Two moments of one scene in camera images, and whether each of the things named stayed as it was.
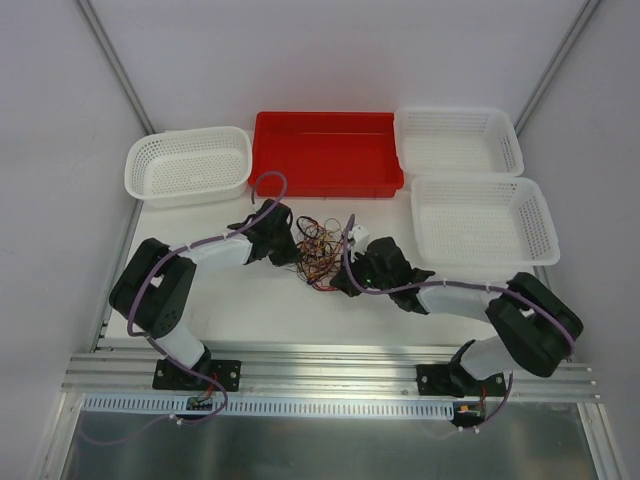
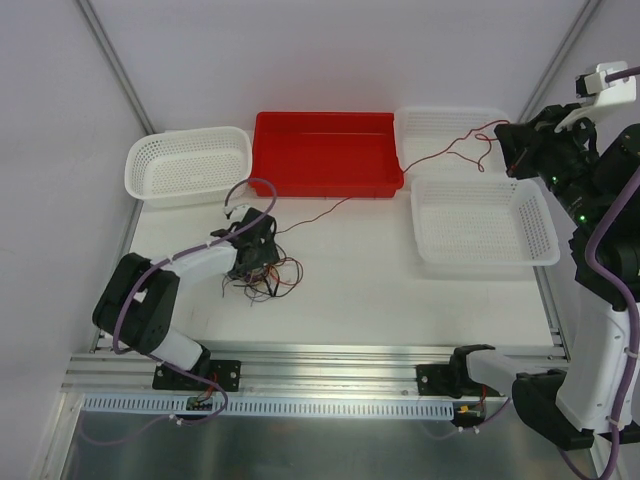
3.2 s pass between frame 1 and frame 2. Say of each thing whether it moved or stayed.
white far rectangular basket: stayed
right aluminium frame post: stayed
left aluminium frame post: stayed
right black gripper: moved
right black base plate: stayed
